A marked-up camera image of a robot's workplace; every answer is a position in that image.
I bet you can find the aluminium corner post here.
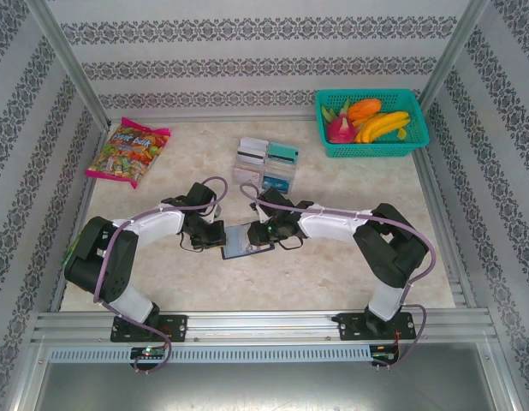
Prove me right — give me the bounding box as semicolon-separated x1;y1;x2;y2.
23;0;112;130
417;0;491;113

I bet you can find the teal credit card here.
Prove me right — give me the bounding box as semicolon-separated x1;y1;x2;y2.
266;142;300;166

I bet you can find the clear acrylic card organizer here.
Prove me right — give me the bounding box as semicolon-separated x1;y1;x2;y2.
233;135;300;193

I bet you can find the blue credit card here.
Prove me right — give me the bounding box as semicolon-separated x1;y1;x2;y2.
263;173;292;192

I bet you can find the orange mango fruit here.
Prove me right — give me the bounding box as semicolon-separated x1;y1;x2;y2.
347;98;383;122

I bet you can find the aluminium rear frame rail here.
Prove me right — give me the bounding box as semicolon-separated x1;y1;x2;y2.
104;111;321;124

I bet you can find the navy leather card holder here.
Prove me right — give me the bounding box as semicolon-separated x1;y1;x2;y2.
221;224;277;261

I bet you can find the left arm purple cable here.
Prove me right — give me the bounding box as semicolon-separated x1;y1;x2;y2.
92;176;230;377

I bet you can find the aluminium mounting rail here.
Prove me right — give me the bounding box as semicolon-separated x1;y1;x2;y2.
31;310;502;344

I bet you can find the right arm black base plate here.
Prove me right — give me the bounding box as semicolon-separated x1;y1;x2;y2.
336;311;418;343

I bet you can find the yellow banana bunch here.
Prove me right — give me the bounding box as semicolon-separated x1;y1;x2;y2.
354;110;412;145

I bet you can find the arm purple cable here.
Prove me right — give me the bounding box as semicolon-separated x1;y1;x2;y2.
239;182;437;372
92;176;230;377

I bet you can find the slotted grey cable duct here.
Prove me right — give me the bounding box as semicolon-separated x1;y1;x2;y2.
47;345;373;365

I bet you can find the pink fruit candy bag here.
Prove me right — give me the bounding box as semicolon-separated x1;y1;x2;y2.
84;116;172;190

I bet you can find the floral white card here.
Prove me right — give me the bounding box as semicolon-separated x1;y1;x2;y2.
235;167;263;185

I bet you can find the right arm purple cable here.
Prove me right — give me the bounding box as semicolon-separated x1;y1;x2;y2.
239;182;437;372

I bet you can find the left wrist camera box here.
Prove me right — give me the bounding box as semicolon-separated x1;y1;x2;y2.
203;202;223;224

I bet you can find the grey metal panel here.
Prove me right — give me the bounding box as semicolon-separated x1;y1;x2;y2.
15;340;520;411

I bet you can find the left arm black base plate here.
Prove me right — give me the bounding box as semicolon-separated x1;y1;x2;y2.
110;314;189;343

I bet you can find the teal plastic basket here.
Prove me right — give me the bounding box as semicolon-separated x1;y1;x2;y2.
314;88;431;158

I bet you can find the aluminium side frame rail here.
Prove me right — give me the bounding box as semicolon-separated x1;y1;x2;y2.
412;147;479;310
48;122;111;313

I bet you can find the pink dragon fruit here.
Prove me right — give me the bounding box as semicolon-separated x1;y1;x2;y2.
320;98;360;145

